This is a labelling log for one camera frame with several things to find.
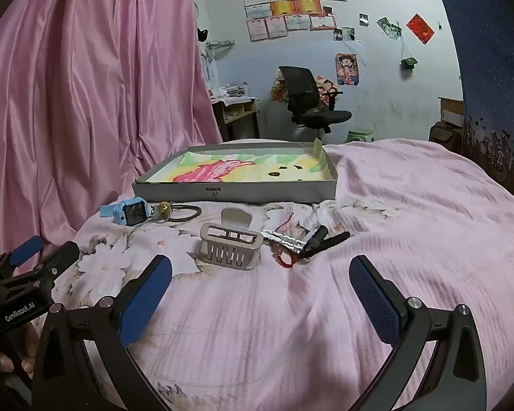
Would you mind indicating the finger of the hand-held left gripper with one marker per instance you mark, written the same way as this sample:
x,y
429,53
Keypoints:
x,y
60,261
25,250

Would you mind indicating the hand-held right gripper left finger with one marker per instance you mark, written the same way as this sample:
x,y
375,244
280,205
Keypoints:
x,y
147,295

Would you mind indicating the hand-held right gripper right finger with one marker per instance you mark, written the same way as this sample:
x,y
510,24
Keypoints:
x,y
375,299

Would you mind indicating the black hair clip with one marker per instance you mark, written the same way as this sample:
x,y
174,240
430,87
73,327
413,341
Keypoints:
x,y
319,235

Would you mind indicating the blue smartwatch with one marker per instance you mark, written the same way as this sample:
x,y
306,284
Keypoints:
x,y
130,212

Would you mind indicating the grey hair claw clip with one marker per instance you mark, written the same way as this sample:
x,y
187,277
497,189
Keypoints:
x,y
227,257

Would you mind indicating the grey cardboard box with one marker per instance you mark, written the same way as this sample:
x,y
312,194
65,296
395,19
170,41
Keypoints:
x,y
240,190

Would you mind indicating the person's left hand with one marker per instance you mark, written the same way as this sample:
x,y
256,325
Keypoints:
x,y
29,351

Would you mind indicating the pink floral bedspread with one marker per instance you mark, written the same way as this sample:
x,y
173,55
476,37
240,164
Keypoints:
x,y
325,329

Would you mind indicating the coloured drawing paper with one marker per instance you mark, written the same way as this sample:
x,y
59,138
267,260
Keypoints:
x,y
205,171

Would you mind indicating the green plastic stool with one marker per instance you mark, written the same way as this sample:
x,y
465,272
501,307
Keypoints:
x,y
360,135

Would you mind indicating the pink satin curtain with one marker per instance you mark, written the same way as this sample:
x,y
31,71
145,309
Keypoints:
x,y
90,94

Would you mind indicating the dark bag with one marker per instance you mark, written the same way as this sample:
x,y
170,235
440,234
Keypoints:
x,y
443,137

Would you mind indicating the black office chair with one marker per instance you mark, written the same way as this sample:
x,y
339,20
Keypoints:
x,y
321,116

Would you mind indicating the wooden desk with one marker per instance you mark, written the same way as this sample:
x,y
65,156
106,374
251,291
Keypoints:
x,y
240,115

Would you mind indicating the brown cardboard carton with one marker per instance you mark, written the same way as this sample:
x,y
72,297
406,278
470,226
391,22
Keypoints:
x,y
450,111

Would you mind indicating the stack of papers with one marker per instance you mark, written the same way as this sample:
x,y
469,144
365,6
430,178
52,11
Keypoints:
x,y
233,90

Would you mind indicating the white hanging bag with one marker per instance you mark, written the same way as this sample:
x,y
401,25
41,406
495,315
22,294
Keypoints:
x,y
209,68

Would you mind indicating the green hanging ornament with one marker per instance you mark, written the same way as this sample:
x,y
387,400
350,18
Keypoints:
x,y
408,63

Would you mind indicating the blue starry cloth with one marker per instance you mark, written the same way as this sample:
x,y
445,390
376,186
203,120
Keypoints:
x,y
497,72

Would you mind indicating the cartoon wall poster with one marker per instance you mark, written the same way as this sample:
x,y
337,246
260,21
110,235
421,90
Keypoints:
x,y
327,92

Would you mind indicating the colourful wall poster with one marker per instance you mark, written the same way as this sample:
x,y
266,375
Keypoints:
x,y
278,90

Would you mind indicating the anime wall poster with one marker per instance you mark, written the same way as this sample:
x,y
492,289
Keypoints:
x,y
347,68

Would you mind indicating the small wall photo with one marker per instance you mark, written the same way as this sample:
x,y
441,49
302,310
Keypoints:
x,y
383,24
327,11
337,34
348,33
364,19
395,31

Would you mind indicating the red paper wall decoration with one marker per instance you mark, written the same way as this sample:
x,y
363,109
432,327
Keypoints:
x,y
419,28

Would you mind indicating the group of wall certificates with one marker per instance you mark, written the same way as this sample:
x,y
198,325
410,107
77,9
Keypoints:
x,y
282,7

